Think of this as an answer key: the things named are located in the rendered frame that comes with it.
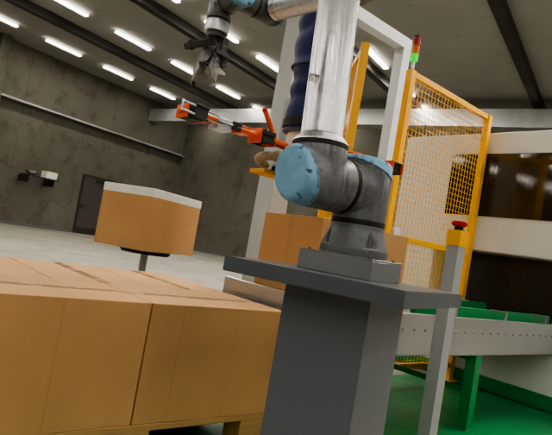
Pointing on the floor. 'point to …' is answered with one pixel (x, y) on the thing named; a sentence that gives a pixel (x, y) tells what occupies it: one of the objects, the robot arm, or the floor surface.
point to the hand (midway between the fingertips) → (201, 84)
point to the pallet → (237, 424)
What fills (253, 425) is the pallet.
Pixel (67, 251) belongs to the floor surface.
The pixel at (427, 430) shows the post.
